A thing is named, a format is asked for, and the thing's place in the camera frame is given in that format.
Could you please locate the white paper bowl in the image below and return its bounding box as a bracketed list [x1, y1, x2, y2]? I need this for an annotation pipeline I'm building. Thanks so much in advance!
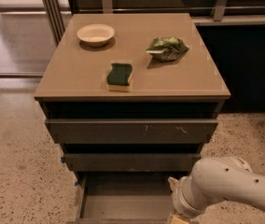
[77, 24, 115, 48]

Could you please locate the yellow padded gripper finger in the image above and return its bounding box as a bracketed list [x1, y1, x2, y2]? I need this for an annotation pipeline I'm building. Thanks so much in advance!
[166, 214, 189, 224]

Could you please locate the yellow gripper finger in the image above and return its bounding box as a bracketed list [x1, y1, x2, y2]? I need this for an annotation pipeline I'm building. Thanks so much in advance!
[168, 176, 178, 190]

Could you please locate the green yellow sponge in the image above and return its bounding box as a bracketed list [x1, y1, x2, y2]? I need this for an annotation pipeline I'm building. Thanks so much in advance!
[106, 63, 133, 91]

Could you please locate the green chip bag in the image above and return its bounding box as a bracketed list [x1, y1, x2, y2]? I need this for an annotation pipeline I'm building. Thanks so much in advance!
[146, 36, 189, 63]

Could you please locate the grey drawer cabinet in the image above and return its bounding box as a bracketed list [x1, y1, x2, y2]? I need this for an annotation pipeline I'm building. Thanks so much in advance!
[34, 13, 231, 224]

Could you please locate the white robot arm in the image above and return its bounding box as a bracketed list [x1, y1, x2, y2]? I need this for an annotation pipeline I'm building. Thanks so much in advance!
[168, 157, 265, 219]

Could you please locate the metal post left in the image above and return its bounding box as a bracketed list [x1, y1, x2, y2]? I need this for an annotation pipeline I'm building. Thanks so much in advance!
[42, 0, 65, 45]

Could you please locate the grey drawer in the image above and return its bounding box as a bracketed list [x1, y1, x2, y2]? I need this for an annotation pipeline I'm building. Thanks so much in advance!
[45, 119, 217, 144]
[64, 153, 201, 172]
[66, 175, 189, 224]

